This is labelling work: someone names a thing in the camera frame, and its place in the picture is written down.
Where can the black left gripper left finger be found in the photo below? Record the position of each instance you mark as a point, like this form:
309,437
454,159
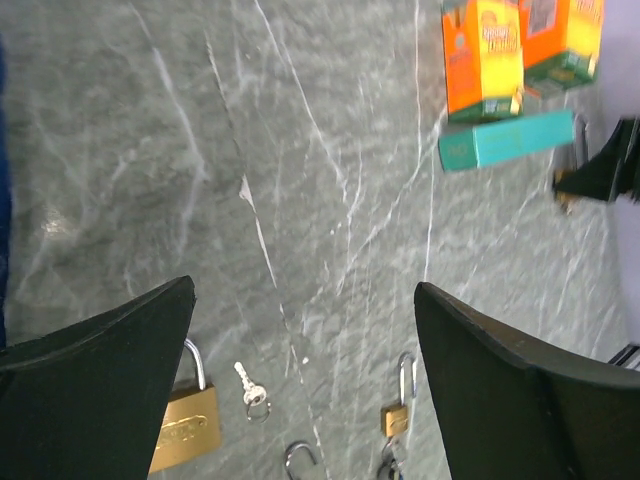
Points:
87,401

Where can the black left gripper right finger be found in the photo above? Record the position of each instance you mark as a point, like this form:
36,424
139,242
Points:
511,406

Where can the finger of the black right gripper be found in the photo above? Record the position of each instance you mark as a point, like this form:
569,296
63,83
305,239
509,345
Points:
612,172

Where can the large brass padlock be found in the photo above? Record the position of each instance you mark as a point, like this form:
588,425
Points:
191,424

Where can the black key bunch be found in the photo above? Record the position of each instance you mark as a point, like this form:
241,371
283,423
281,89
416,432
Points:
389,468

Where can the small silver key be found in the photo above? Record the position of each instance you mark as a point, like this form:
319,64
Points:
255,396

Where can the small brass padlock right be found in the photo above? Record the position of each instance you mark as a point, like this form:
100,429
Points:
395,417

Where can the small brass padlock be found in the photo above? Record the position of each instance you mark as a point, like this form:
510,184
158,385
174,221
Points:
301,463
395,417

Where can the teal oreo box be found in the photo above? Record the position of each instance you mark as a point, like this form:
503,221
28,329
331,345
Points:
492,144

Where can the orange yellow box right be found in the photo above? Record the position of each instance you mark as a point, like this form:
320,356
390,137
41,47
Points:
561,44

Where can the orange yellow box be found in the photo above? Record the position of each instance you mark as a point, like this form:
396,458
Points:
483,59
561,44

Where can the orange yellow box left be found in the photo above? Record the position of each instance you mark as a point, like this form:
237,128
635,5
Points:
483,59

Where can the small brass padlock left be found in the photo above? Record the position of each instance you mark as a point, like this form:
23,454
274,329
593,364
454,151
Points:
301,463

